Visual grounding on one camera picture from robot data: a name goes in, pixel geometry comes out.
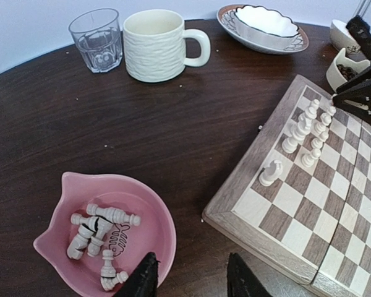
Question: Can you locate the white chess pieces pile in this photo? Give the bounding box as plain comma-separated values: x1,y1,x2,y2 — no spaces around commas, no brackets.
66,204,141,291

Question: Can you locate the white knight chess piece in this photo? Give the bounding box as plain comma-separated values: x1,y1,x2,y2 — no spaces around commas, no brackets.
258,160,283,187

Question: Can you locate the clear drinking glass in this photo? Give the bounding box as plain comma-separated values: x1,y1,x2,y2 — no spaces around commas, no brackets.
68,8,122,73

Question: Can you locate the patterned ceramic plate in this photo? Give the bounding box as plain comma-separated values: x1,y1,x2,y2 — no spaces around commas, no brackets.
216,4,309,55

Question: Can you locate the cream cat-ear bowl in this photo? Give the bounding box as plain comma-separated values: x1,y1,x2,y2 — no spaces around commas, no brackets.
326,48,370,93

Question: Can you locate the white queen chess piece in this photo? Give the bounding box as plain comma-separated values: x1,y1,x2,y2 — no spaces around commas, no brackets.
298,107,317,133

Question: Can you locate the white king chess piece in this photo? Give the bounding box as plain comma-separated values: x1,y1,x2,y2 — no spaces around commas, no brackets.
281,122,310,153

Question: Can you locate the wooden chess board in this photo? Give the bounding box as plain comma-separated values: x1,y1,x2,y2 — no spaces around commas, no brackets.
203,75,371,296

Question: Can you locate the cream ribbed mug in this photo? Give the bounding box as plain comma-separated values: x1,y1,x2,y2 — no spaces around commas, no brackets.
123,9,211,83

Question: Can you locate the pink cat-ear bowl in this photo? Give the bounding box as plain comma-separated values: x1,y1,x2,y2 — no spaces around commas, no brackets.
33,172,177,296

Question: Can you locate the small white floral bowl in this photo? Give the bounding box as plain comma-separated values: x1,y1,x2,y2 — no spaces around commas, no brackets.
330,19,360,55

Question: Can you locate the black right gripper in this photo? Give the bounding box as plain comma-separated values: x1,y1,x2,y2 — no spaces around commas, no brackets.
332,65,371,125

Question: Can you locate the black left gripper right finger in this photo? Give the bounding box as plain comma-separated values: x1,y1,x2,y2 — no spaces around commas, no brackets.
227,253,272,297

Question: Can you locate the dark chess pieces pile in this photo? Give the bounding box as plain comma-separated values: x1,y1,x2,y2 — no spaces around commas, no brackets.
337,64,358,81

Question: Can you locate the white pawn chess piece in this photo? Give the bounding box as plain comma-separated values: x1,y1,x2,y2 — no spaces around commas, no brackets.
311,131,328,150

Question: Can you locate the white scalloped bowl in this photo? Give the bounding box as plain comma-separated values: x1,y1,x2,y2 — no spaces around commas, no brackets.
234,5,299,50

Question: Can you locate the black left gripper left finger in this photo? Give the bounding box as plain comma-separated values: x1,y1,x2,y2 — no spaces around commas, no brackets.
113,252,160,297

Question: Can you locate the right aluminium frame post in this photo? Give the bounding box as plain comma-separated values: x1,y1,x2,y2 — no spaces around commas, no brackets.
354,0,371,17

